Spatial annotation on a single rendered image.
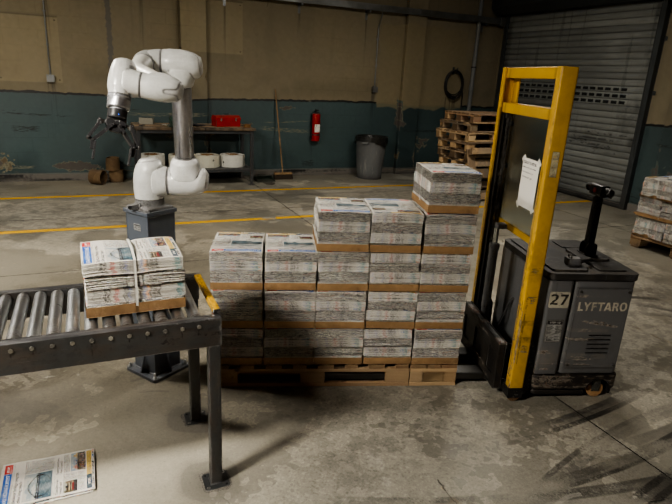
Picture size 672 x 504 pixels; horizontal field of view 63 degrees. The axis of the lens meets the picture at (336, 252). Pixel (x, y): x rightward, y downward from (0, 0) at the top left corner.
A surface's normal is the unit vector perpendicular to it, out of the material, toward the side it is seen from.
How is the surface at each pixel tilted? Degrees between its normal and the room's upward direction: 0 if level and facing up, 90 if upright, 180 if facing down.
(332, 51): 90
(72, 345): 90
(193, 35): 90
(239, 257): 91
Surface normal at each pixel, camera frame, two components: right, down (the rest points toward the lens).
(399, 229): 0.09, 0.31
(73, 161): 0.40, 0.30
